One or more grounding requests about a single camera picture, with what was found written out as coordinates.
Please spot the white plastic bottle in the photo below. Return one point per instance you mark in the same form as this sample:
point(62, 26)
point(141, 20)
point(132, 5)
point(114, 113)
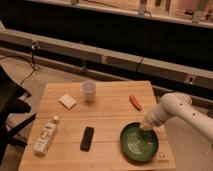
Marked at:
point(45, 139)

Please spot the orange carrot toy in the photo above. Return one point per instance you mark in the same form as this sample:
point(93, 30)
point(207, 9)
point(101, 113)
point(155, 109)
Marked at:
point(135, 103)

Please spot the clear plastic cup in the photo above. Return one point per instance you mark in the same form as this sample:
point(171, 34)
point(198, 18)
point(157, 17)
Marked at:
point(89, 90)

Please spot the green ceramic bowl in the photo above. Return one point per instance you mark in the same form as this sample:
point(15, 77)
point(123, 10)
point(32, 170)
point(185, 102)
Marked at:
point(137, 144)

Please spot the black office chair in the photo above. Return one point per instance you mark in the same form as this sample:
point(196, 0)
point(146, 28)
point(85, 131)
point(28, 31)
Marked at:
point(10, 93)

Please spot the white sponge block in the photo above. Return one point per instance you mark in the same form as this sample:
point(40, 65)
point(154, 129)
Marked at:
point(67, 101)

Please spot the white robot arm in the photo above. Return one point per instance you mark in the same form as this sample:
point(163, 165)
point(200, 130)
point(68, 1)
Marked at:
point(178, 105)

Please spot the black remote control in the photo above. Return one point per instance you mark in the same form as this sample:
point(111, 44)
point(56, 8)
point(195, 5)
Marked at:
point(87, 139)

